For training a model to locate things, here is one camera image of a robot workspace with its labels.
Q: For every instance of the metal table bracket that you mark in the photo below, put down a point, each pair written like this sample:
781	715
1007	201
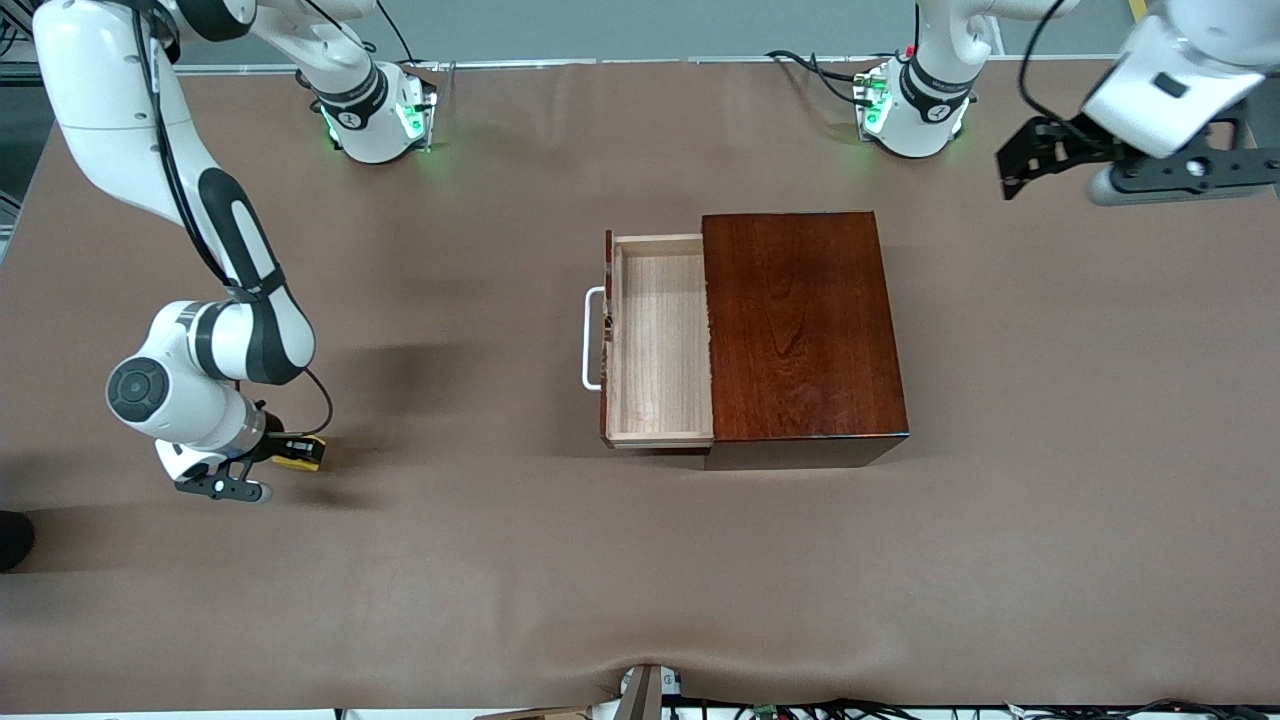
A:
645	695

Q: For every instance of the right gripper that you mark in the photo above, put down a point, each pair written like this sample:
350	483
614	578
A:
274	445

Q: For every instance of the clear table edge rail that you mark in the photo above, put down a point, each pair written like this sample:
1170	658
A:
600	62

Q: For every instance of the dark wooden cabinet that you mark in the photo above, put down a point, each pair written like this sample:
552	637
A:
810	340

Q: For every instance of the brown cardboard piece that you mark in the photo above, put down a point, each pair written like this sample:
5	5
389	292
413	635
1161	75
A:
540	714

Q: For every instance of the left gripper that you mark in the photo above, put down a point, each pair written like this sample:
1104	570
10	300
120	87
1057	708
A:
1072	141

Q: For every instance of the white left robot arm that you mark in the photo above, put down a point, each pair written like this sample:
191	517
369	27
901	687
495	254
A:
925	125

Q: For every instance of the brown table cover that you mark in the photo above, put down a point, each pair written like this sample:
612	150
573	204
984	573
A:
500	580

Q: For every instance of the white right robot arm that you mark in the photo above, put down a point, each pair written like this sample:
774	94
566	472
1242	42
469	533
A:
175	400

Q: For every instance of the black round object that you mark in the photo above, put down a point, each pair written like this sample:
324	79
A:
12	540

